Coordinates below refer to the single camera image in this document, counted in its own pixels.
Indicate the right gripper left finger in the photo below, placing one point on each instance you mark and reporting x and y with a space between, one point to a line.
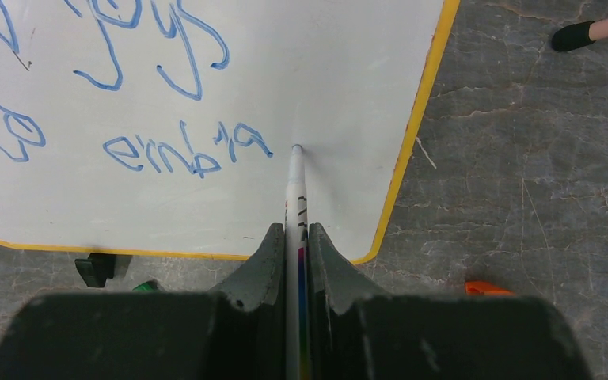
247 341

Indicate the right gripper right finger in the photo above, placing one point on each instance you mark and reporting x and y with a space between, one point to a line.
340 347

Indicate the blue capped marker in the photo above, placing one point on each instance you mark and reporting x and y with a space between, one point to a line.
297 341

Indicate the white whiteboard wooden frame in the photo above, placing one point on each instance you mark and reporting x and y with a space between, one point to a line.
186 128

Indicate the green capped marker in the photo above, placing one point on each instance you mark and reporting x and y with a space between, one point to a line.
148 286

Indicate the orange half-round brick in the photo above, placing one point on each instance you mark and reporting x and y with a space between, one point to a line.
485 288

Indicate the pink music stand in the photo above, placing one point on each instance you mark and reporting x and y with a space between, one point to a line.
579 35

